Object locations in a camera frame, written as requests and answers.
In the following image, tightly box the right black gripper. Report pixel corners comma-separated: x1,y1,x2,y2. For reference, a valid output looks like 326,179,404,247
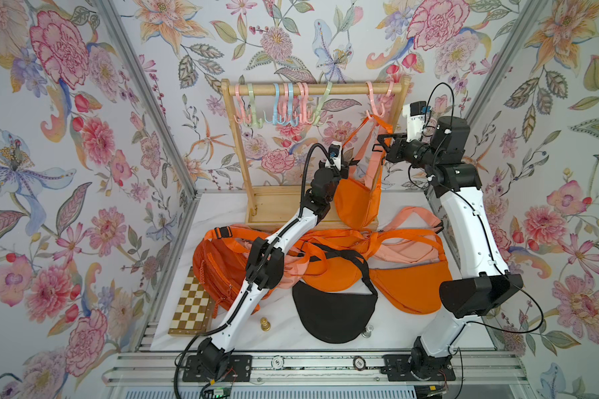
381,135,444,179

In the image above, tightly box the orange sling bag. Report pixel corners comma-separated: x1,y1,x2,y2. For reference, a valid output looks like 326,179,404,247
296,229,379,292
334,116,385,229
192,225,269,310
369,256,452,315

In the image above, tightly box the pink sling bag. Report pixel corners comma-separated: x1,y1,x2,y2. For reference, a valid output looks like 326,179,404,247
375,206,447,267
231,239,317,289

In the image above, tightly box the black bag strap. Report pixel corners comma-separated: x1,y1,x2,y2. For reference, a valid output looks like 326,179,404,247
291,241,379,345

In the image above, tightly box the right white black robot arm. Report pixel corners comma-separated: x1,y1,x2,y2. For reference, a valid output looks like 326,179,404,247
378,115,523,381

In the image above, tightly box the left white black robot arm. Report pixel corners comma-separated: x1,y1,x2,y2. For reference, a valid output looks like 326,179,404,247
174,141,348,390

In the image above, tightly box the far right pink bag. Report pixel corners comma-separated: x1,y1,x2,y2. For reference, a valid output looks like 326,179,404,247
359,114,394,190

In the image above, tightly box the pink hook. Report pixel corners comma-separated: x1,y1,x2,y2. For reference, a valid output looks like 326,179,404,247
298,82,310,124
365,81,386,117
234,83,249,125
277,83,290,126
381,81,394,110

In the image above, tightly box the green hook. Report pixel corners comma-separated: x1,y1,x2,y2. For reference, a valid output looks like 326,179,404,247
311,81,333,126
247,83,264,129

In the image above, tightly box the blue hook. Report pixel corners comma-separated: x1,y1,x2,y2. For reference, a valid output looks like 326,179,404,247
264,83,284,126
282,83,299,126

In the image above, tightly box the wooden clothes rack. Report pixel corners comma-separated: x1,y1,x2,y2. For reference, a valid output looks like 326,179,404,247
221,77,411,231

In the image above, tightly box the gold chess piece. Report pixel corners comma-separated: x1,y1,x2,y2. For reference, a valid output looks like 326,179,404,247
261,318,271,332

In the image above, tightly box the silver chess piece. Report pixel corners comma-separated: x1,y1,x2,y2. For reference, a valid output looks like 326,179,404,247
362,325,374,338

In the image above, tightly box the wooden chessboard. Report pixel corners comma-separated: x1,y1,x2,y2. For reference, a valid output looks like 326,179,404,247
168,268,215,336

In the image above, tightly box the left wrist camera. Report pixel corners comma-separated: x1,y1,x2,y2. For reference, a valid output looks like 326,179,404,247
328,141,343,171

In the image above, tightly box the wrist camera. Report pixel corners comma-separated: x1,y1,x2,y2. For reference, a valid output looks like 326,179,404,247
402,101,428,142
328,141,343,171

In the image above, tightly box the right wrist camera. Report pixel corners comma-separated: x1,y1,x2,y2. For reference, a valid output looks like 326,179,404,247
402,101,428,142

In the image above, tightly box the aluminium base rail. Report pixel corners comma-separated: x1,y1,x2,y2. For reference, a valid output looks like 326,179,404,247
103,350,528,387

